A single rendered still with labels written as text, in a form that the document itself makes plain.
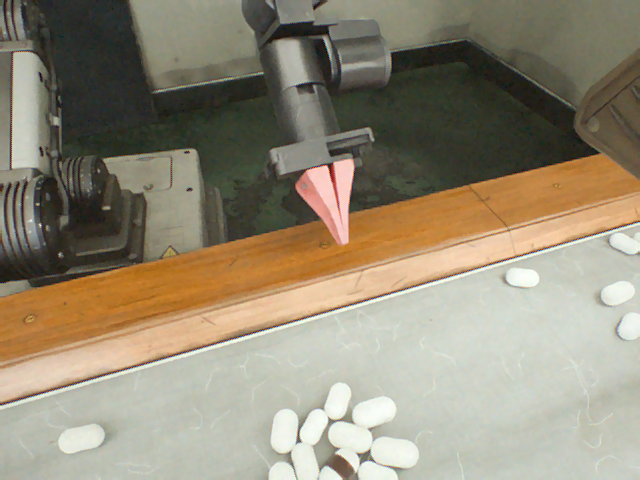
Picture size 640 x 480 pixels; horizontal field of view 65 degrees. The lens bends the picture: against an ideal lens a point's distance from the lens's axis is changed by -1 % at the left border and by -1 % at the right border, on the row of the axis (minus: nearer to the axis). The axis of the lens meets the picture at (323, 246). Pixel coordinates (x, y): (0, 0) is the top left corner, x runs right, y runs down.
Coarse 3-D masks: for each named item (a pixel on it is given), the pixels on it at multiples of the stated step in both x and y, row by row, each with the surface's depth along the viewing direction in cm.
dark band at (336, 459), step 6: (336, 456) 39; (342, 456) 39; (330, 462) 39; (336, 462) 38; (342, 462) 38; (348, 462) 38; (336, 468) 38; (342, 468) 38; (348, 468) 38; (342, 474) 38; (348, 474) 38; (354, 474) 39
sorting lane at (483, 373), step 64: (576, 256) 58; (320, 320) 51; (384, 320) 51; (448, 320) 51; (512, 320) 51; (576, 320) 51; (128, 384) 46; (192, 384) 46; (256, 384) 46; (320, 384) 46; (384, 384) 46; (448, 384) 46; (512, 384) 46; (576, 384) 46; (0, 448) 41; (128, 448) 41; (192, 448) 41; (256, 448) 41; (320, 448) 41; (448, 448) 41; (512, 448) 41; (576, 448) 41
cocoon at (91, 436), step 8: (96, 424) 41; (64, 432) 40; (72, 432) 40; (80, 432) 40; (88, 432) 40; (96, 432) 41; (104, 432) 41; (64, 440) 40; (72, 440) 40; (80, 440) 40; (88, 440) 40; (96, 440) 40; (64, 448) 40; (72, 448) 40; (80, 448) 40; (88, 448) 41
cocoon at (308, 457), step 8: (296, 448) 40; (304, 448) 40; (312, 448) 40; (296, 456) 39; (304, 456) 39; (312, 456) 39; (296, 464) 39; (304, 464) 39; (312, 464) 39; (296, 472) 39; (304, 472) 38; (312, 472) 38
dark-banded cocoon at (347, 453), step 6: (342, 450) 39; (348, 450) 39; (348, 456) 39; (354, 456) 39; (354, 462) 39; (324, 468) 39; (330, 468) 38; (354, 468) 39; (324, 474) 38; (330, 474) 38; (336, 474) 38
